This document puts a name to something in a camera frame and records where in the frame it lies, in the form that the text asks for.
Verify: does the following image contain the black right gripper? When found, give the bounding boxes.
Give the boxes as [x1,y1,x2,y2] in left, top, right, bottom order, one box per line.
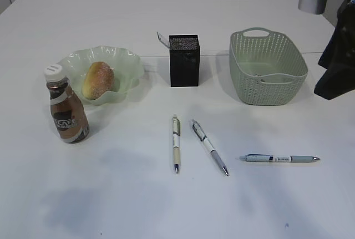
[314,0,354,100]

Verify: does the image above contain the clear plastic ruler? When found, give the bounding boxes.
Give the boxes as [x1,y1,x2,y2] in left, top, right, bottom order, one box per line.
[157,32,170,49]

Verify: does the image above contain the sugared bread roll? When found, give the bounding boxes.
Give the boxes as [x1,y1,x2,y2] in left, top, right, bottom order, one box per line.
[82,62,115,100]

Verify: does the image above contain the brown coffee drink bottle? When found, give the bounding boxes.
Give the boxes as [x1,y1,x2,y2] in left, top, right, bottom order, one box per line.
[44,64,89,143]

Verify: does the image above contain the green plastic woven basket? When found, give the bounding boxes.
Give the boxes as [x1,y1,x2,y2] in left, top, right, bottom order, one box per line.
[229,27,308,106]

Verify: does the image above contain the grey blue gel pen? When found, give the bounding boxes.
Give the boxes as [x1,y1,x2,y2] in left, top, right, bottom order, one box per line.
[239,154,321,163]

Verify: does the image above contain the white grey patterned pen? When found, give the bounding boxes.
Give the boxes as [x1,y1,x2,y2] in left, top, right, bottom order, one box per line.
[191,119,229,176]

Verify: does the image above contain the black mesh pen holder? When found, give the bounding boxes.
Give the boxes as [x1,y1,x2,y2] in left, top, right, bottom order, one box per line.
[169,35,200,87]

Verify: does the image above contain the beige barrel pen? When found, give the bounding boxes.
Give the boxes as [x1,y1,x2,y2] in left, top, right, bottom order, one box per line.
[172,115,181,174]

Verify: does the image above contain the green wavy glass plate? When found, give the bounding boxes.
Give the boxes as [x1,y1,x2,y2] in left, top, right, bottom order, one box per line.
[58,45,144,106]

